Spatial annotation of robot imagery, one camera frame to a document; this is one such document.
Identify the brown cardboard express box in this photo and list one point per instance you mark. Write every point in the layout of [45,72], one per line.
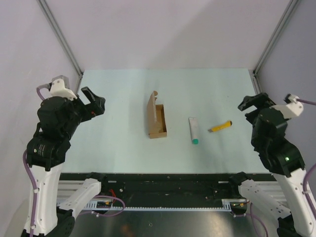
[156,118]

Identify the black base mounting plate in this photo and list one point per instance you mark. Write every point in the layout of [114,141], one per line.
[171,190]

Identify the right aluminium frame post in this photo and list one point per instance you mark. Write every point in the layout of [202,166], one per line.
[283,22]

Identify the right aluminium side rail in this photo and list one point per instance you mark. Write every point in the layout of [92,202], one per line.
[255,82]

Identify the aluminium front cross rail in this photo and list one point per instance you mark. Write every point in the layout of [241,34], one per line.
[272,188]

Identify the left aluminium frame post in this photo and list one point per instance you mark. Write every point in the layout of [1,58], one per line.
[60,36]

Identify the aluminium frame post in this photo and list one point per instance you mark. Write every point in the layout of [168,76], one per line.
[60,36]
[283,22]

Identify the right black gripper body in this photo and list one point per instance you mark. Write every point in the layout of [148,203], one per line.
[252,117]

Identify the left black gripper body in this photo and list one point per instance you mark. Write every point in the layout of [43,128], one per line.
[81,112]

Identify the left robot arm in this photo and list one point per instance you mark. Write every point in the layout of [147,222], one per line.
[59,116]

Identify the white tube green cap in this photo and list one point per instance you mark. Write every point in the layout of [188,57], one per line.
[193,123]

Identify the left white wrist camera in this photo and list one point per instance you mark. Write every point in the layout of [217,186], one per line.
[60,86]

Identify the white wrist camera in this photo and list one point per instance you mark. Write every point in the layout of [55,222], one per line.
[292,109]
[60,86]

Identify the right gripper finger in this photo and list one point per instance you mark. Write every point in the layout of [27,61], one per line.
[248,102]
[265,100]

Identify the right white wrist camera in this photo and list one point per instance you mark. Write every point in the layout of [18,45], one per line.
[292,109]

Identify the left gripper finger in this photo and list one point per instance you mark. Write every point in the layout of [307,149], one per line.
[89,95]
[98,106]

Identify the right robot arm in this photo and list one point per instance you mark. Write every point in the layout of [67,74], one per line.
[284,161]

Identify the yellow utility knife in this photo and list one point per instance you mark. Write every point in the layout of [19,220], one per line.
[220,127]

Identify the white slotted cable duct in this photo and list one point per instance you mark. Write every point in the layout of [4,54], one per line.
[100,205]

